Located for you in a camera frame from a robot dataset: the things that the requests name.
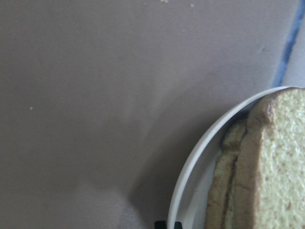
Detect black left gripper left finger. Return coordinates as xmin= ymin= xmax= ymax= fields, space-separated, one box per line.
xmin=154 ymin=221 xmax=166 ymax=229

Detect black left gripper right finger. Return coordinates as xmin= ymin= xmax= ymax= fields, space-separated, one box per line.
xmin=174 ymin=221 xmax=183 ymax=229

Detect white plate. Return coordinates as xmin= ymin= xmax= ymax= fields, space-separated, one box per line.
xmin=167 ymin=87 xmax=293 ymax=229

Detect bread slice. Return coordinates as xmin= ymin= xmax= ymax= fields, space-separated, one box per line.
xmin=233 ymin=88 xmax=305 ymax=229
xmin=204 ymin=118 xmax=246 ymax=229

